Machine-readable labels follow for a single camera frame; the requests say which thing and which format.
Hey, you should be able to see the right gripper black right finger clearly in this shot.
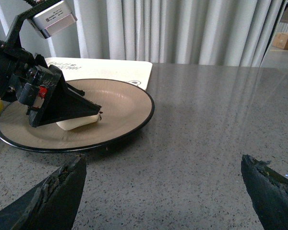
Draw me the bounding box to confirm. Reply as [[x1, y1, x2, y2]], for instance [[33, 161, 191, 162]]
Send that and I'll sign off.
[[241, 155, 288, 230]]

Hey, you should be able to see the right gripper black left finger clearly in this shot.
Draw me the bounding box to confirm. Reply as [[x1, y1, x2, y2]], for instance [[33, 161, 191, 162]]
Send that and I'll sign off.
[[0, 155, 86, 230]]

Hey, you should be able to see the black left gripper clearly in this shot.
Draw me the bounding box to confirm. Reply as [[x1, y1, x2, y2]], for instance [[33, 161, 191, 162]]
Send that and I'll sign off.
[[1, 54, 101, 127]]

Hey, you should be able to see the white steamed bun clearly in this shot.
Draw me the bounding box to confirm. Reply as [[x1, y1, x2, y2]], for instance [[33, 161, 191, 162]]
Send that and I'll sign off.
[[56, 113, 101, 131]]

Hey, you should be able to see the beige plate with black rim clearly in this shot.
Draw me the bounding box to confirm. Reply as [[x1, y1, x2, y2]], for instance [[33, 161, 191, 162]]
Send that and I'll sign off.
[[0, 79, 155, 153]]

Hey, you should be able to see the white rectangular tray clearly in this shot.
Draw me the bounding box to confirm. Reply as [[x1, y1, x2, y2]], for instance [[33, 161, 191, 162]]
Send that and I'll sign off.
[[45, 57, 153, 90]]

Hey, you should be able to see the brown cardboard box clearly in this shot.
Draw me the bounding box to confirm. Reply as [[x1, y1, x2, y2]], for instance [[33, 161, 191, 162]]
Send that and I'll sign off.
[[272, 33, 288, 50]]

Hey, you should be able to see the grey pleated curtain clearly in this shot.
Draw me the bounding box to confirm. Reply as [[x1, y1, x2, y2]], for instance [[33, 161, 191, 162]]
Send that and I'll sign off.
[[0, 0, 288, 67]]

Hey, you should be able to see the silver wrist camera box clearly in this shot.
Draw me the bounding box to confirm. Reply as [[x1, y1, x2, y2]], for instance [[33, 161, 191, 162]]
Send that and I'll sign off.
[[28, 0, 77, 39]]

